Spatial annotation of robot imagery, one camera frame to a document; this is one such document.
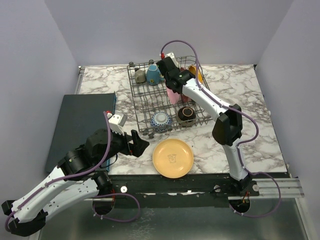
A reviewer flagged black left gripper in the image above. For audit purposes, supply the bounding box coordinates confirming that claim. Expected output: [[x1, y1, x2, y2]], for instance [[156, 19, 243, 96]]
[[95, 126, 150, 166]]

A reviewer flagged plain pink bear plate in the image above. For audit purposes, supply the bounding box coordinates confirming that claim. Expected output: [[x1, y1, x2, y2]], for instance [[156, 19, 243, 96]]
[[166, 87, 180, 105]]

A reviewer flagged orange polka dot plate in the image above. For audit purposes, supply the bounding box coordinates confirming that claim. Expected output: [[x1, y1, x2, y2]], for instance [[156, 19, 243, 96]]
[[187, 65, 204, 84]]

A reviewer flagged blue mug white inside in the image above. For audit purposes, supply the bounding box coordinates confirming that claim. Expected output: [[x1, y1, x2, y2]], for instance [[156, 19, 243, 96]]
[[146, 64, 165, 86]]

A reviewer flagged orange blue patterned bowl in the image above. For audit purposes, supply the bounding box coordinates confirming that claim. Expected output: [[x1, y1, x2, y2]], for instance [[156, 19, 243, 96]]
[[150, 111, 172, 133]]

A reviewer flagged small grey cup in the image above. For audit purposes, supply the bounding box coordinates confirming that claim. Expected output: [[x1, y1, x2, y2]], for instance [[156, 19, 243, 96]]
[[134, 68, 147, 84]]

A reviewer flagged pale yellow bear plate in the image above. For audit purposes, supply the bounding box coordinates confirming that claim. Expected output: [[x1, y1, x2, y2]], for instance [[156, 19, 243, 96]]
[[152, 138, 194, 179]]

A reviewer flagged grey wire dish rack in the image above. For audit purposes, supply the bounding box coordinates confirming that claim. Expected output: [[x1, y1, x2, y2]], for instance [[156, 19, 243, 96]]
[[127, 59, 212, 138]]

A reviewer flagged dark brown bowl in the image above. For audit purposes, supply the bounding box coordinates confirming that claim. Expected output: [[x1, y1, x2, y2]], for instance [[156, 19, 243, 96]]
[[176, 106, 197, 127]]

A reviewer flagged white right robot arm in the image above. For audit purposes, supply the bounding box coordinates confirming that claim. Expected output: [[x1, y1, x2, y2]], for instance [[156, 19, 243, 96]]
[[156, 56, 252, 196]]

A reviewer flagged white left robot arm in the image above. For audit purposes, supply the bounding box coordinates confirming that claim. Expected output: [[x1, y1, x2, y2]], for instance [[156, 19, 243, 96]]
[[1, 129, 150, 237]]

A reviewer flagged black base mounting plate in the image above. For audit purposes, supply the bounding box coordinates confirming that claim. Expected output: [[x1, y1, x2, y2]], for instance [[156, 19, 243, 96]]
[[82, 172, 292, 210]]

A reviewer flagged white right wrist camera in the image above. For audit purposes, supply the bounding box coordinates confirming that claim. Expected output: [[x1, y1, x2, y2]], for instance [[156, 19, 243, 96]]
[[160, 52, 180, 68]]

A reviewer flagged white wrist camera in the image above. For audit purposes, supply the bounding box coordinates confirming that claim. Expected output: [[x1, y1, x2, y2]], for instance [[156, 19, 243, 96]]
[[106, 111, 128, 135], [160, 52, 180, 68]]

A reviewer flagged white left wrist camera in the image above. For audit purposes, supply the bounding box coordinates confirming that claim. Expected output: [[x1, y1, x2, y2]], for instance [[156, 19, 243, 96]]
[[106, 111, 128, 135]]

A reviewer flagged dark network switch box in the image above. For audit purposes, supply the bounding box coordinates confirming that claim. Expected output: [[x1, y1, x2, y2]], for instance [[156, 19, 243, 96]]
[[44, 93, 117, 173]]

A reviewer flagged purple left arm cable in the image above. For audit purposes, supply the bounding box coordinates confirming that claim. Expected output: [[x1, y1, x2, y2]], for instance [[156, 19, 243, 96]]
[[4, 111, 141, 232]]

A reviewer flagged aluminium rail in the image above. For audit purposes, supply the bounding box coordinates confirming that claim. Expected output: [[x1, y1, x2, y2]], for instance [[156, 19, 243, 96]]
[[41, 176, 305, 201]]

